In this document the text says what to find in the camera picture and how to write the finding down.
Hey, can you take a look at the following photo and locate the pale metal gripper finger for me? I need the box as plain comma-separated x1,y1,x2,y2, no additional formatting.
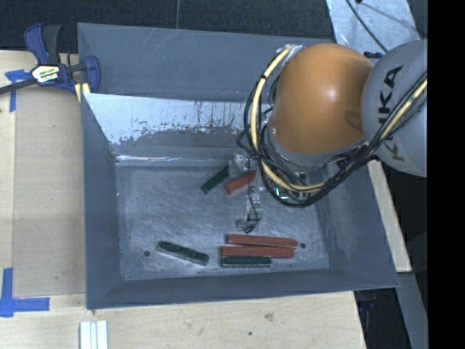
228,153,255,177
235,193,264,233

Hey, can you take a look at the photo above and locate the red-brown flat block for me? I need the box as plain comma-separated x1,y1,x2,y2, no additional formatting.
224,171,257,196
225,233,299,249
219,245,296,260

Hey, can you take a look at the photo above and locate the dark green flat block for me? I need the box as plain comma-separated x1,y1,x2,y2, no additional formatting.
220,255,273,268
200,164,230,196
155,240,211,267

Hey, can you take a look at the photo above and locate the grey metal bin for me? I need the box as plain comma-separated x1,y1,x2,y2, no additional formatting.
76,22,401,310

